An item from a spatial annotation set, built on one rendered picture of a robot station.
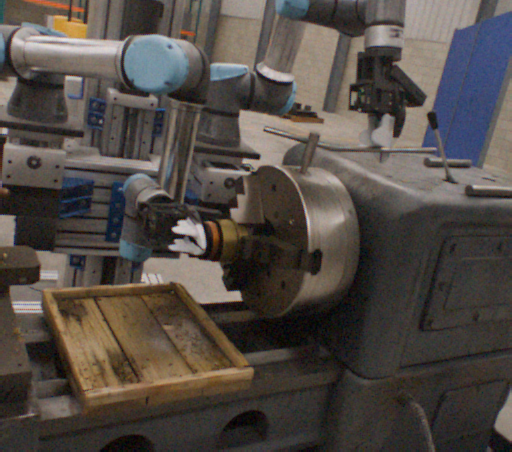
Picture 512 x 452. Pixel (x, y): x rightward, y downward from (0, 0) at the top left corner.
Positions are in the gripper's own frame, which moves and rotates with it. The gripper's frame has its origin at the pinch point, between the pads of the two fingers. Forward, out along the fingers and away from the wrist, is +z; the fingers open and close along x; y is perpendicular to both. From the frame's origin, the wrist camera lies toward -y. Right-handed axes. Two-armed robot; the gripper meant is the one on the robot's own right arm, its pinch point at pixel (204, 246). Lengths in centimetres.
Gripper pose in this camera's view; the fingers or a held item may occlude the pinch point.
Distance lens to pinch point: 106.0
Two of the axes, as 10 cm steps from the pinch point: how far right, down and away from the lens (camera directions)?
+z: 4.8, 3.3, -8.2
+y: -8.5, -0.5, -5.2
